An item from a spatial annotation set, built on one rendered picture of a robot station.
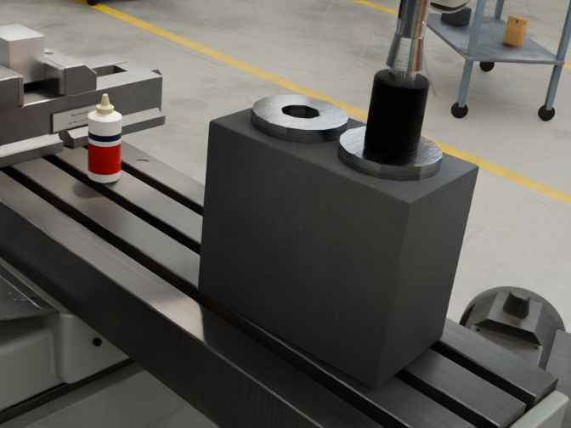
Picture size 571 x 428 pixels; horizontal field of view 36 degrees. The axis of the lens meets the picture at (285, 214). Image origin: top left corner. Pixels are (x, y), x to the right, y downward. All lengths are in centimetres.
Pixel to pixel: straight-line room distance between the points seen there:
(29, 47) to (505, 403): 73
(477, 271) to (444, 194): 225
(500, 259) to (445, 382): 229
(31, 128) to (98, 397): 35
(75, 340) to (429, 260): 44
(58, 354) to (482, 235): 237
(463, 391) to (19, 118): 65
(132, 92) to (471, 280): 186
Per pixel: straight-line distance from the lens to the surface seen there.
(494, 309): 160
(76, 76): 120
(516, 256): 315
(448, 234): 79
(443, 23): 482
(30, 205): 106
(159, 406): 122
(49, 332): 104
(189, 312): 87
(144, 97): 128
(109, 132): 109
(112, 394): 114
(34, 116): 118
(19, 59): 118
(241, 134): 79
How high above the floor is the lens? 142
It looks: 27 degrees down
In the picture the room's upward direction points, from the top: 7 degrees clockwise
